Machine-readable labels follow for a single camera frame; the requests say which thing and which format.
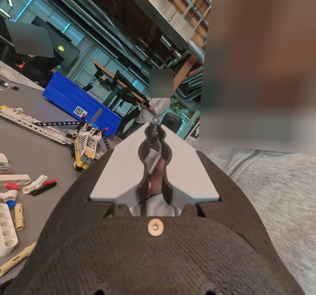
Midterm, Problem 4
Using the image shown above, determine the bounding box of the lego instruction sheet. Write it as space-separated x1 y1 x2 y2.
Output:
0 60 46 91

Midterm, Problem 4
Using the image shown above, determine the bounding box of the blue plastic storage bin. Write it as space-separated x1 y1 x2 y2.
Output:
42 71 121 137

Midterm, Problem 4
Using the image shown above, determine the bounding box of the black lego axle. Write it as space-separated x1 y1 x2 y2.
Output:
31 183 57 197

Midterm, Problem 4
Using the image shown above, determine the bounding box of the person's right hand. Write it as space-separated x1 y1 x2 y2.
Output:
147 159 165 198

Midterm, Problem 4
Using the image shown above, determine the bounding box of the white curved lego panel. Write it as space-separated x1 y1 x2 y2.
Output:
22 175 48 195

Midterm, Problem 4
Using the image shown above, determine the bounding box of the black lego connector piece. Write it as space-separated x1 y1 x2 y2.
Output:
151 117 161 150

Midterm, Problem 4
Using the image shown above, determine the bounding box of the long tan lego axle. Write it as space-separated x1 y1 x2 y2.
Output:
0 242 37 277

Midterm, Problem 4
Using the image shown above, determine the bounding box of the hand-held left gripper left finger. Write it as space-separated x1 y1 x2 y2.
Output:
90 122 151 208

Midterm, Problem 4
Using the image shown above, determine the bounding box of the white yellow lego helicopter model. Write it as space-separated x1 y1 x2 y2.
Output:
0 105 111 172

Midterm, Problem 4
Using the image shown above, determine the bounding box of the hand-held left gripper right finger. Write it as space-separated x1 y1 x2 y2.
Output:
159 124 220 205

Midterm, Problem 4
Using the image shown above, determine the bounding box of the white lego connector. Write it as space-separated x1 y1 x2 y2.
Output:
0 190 18 202

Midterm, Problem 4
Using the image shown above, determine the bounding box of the wooden standing desk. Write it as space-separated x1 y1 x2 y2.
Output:
93 61 146 108

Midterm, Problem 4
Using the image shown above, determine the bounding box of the black display screen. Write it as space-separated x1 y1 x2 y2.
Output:
32 16 81 64

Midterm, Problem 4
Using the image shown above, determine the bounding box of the tan lego pin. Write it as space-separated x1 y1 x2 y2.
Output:
14 203 25 231

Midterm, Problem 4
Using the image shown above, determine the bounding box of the silver ventilation duct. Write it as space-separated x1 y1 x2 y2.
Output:
173 38 206 66

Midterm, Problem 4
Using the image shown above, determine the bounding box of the thick white lego beam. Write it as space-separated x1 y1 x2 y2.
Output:
0 203 19 257

